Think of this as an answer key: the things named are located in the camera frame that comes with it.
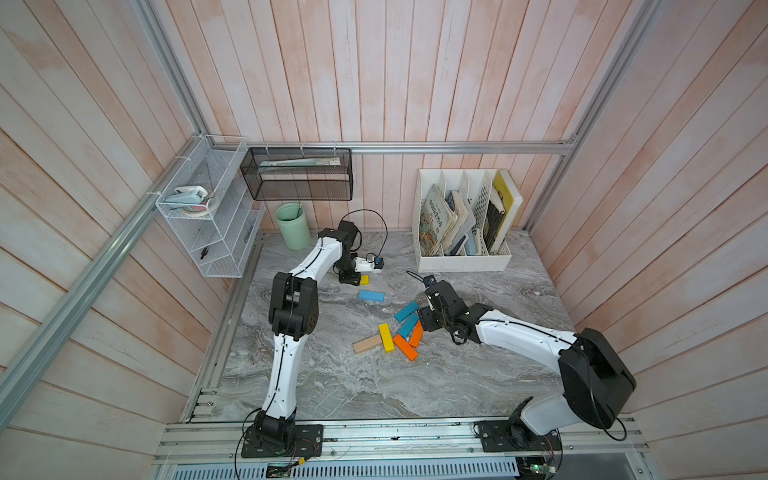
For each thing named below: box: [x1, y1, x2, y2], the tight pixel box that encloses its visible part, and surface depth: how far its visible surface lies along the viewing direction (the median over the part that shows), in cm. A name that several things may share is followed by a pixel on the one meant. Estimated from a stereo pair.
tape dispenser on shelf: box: [163, 185, 210, 216], surface depth 71 cm
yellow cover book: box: [490, 169, 523, 253], surface depth 100 cm
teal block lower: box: [398, 312, 419, 338], surface depth 95 cm
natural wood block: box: [353, 334, 382, 353], surface depth 92 cm
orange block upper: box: [409, 320, 424, 348], surface depth 92 cm
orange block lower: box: [392, 334, 419, 361], surface depth 90 cm
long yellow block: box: [379, 323, 395, 353], surface depth 92 cm
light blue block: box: [358, 290, 385, 302], surface depth 103 cm
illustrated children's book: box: [419, 183, 458, 256], surface depth 106 cm
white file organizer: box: [413, 168, 523, 273], surface depth 106 cm
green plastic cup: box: [275, 202, 312, 251], surface depth 110 cm
